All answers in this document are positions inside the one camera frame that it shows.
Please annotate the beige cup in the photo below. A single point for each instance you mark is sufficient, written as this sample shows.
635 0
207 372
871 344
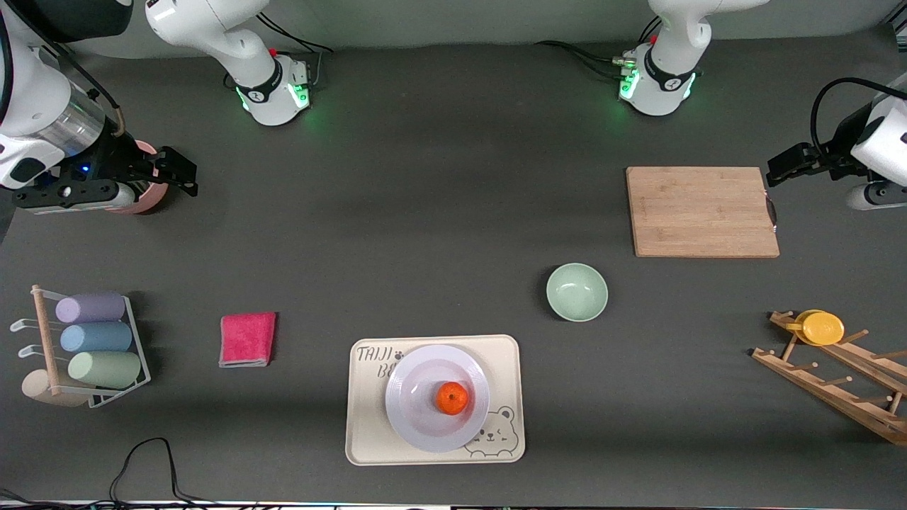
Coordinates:
34 386

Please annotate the yellow cup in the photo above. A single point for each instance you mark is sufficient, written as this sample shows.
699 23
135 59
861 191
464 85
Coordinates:
822 329

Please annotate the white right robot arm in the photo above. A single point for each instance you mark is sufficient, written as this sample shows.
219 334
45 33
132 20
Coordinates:
42 85

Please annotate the wooden cutting board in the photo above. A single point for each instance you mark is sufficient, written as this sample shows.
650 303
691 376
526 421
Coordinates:
701 212

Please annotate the pink bowl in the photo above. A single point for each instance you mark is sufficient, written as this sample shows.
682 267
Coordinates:
152 198

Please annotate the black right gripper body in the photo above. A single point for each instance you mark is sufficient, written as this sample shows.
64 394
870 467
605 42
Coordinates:
115 155

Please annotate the wooden peg dish rack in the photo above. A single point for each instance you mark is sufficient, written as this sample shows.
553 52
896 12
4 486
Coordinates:
836 386

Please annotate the white round plate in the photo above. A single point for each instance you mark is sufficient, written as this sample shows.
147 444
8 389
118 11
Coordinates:
418 411

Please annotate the beige bear print tray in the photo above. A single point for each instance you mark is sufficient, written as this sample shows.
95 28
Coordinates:
506 368

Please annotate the orange mandarin fruit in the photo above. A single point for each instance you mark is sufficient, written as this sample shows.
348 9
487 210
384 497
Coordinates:
452 398

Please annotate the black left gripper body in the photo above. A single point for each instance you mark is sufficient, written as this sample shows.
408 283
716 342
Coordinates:
836 161

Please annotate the pink folded cloth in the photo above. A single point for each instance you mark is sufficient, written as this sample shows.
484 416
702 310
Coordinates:
247 338

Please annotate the light green bowl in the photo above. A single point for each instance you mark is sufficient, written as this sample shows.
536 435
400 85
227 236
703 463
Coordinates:
577 292

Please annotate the purple cup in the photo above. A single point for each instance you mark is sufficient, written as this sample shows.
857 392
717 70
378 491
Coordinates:
91 308

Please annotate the green cup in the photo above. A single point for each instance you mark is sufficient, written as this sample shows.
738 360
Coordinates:
105 369

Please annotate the blue cup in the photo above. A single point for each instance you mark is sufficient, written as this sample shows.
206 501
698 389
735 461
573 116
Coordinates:
96 337

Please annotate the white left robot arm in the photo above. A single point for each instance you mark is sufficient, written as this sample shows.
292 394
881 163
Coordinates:
669 64

